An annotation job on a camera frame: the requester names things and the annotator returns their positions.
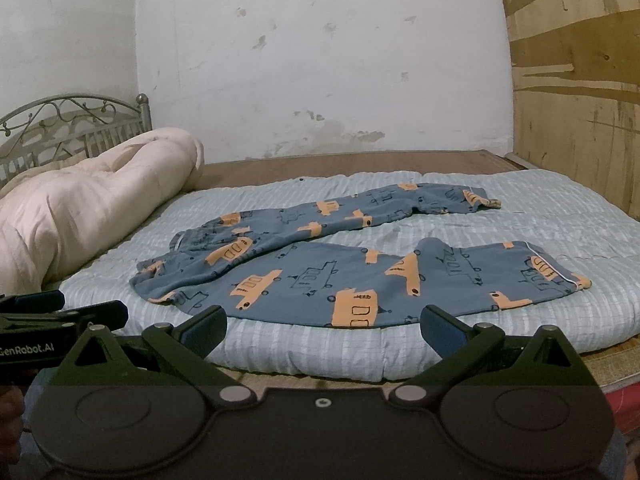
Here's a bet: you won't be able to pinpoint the grey metal scrollwork headboard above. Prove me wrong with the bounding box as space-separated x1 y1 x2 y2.
1 93 152 185

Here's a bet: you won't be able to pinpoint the plywood wardrobe panel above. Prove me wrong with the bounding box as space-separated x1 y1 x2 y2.
503 0 639 218

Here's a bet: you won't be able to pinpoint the brown wooden bed platform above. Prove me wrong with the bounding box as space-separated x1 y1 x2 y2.
192 148 640 436

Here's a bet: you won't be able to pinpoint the cream rolled comforter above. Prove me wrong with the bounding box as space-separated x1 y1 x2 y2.
1 128 204 296

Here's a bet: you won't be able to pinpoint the person's left hand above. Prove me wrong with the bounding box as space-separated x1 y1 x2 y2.
0 386 25 464

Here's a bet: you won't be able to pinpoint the blue pants with orange trucks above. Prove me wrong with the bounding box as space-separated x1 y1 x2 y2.
130 183 590 330

